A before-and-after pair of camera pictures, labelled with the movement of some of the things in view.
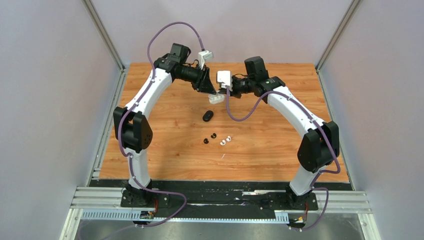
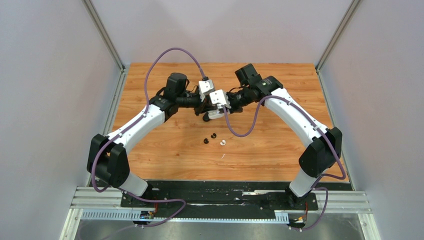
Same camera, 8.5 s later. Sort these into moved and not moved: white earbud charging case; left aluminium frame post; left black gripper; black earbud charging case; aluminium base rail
Moved: white earbud charging case; left black gripper
Not moved: aluminium base rail; black earbud charging case; left aluminium frame post
